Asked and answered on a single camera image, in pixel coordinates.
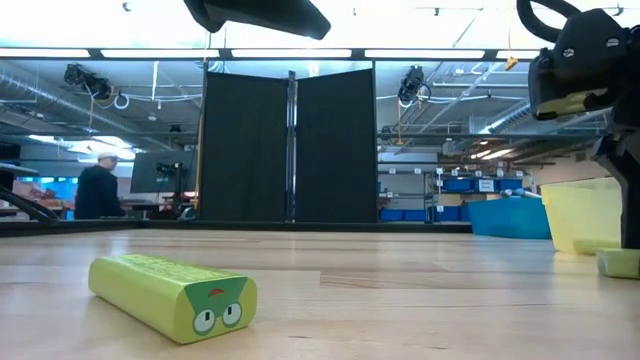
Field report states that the white roll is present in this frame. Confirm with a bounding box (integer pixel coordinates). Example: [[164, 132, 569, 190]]
[[499, 187, 542, 199]]

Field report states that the camera on tripod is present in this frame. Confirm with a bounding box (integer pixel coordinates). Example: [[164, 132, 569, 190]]
[[155, 160, 184, 219]]

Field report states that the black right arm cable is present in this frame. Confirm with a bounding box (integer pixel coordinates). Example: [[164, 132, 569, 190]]
[[516, 0, 584, 44]]

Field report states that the blue plastic bin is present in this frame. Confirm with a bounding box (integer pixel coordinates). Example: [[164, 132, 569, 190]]
[[467, 196, 551, 240]]

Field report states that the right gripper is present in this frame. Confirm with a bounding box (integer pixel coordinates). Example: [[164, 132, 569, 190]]
[[592, 24, 640, 250]]

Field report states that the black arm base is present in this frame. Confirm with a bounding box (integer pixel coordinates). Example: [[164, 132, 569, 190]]
[[0, 162, 59, 222]]

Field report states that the green rectangular block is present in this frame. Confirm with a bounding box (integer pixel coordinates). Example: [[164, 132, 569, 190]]
[[596, 248, 640, 280], [88, 253, 259, 345]]

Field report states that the black monitor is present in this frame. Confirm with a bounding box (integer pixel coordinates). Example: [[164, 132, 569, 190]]
[[130, 150, 199, 195]]

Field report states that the black table edge rail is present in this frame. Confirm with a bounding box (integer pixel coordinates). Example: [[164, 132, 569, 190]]
[[0, 218, 474, 237]]

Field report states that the black partition panel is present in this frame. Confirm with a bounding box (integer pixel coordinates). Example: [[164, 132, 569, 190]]
[[199, 71, 290, 223], [294, 68, 379, 224]]

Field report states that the metal shelf rack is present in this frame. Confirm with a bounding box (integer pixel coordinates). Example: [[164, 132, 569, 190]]
[[377, 167, 532, 224]]

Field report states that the person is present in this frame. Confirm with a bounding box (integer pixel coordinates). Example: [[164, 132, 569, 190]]
[[73, 152, 127, 220]]

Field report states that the metal partition pole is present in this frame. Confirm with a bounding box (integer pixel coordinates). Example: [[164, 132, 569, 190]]
[[284, 69, 298, 224]]

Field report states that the yellow translucent plastic bin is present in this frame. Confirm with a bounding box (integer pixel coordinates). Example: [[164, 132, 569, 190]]
[[539, 177, 624, 256]]

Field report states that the silver ventilation duct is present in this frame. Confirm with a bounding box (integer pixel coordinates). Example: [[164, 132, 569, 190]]
[[479, 97, 534, 135]]

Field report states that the black ceiling-hung device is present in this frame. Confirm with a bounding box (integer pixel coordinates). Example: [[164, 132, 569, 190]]
[[63, 63, 114, 101], [398, 64, 431, 104]]

